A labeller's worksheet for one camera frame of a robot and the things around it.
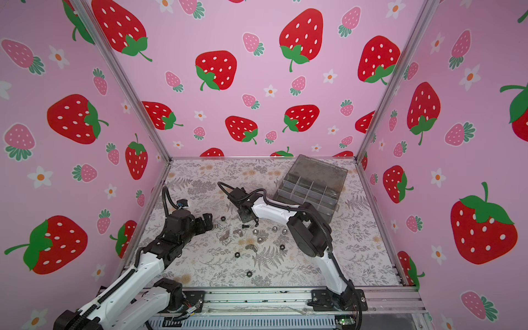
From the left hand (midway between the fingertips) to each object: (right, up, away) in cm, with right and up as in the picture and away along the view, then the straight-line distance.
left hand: (204, 217), depth 84 cm
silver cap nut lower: (+23, -11, +4) cm, 26 cm away
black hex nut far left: (+5, -3, +11) cm, 13 cm away
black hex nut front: (+19, -22, -4) cm, 29 cm away
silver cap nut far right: (+34, -8, +8) cm, 36 cm away
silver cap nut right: (+29, -7, +8) cm, 31 cm away
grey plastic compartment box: (+50, +14, +20) cm, 55 cm away
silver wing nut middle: (+13, -8, +7) cm, 17 cm away
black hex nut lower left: (+13, -16, +1) cm, 21 cm away
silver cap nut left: (+21, -8, +8) cm, 24 cm away
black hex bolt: (+16, -6, +8) cm, 19 cm away
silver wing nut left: (+8, -10, +5) cm, 13 cm away
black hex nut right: (+33, -14, +3) cm, 36 cm away
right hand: (+16, -1, +9) cm, 19 cm away
